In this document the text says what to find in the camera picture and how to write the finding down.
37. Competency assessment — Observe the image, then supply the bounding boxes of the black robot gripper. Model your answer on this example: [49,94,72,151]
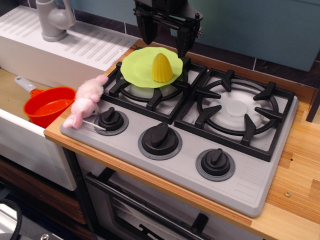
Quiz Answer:
[133,0,203,58]

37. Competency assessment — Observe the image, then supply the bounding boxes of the pink plush toy animal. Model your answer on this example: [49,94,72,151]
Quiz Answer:
[62,74,109,129]

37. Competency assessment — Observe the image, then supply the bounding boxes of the yellow toy corn cob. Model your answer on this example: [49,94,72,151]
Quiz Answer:
[151,53,173,83]

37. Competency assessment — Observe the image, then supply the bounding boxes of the light green plastic plate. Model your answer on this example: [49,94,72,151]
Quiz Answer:
[120,47,183,89]

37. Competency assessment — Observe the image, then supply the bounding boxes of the white toy sink basin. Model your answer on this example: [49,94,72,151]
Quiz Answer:
[0,5,137,191]

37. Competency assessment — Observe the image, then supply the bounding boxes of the black left burner grate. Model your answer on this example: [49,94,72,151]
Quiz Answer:
[102,57,208,124]

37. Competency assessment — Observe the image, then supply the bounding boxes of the black burner grate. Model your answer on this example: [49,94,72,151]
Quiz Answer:
[174,68,299,162]
[102,57,208,124]

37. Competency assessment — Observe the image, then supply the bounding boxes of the black left stove knob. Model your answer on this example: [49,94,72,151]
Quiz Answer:
[94,107,129,136]

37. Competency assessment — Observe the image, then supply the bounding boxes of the black stove knob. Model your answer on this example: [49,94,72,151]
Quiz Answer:
[94,107,129,136]
[138,122,183,161]
[195,148,236,182]

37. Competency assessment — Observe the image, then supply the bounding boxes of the grey toy faucet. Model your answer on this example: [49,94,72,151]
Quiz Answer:
[35,0,76,42]

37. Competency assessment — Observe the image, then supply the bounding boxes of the black middle stove knob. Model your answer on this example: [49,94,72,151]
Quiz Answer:
[138,122,183,161]

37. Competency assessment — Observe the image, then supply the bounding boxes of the black right burner grate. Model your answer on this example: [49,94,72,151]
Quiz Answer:
[174,68,299,162]

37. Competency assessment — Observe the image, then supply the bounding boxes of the grey toy stove top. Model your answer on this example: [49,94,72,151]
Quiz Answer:
[61,47,299,217]

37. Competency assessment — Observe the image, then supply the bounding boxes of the black right stove knob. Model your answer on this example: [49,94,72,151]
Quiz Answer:
[195,148,236,182]

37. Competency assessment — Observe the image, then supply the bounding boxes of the teal box on wall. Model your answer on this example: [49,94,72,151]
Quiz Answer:
[68,0,320,73]

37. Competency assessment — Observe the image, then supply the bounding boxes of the orange toy pot grey handle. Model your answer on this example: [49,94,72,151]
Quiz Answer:
[14,76,76,128]

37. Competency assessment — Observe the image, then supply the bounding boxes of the toy oven door black handle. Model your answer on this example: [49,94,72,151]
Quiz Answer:
[84,168,219,240]

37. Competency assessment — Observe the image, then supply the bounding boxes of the black braided cable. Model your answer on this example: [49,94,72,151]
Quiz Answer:
[0,198,23,240]

